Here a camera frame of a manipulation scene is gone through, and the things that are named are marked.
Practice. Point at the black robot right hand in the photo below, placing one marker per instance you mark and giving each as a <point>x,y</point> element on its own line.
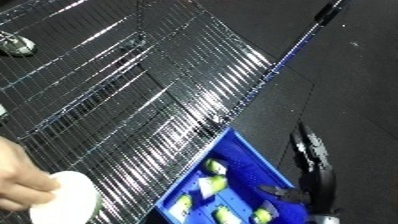
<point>320,180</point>

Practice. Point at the pale robot right arm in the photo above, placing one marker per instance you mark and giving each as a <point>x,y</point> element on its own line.
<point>323,220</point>

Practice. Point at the person's hand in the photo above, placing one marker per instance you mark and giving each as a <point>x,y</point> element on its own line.
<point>18,180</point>

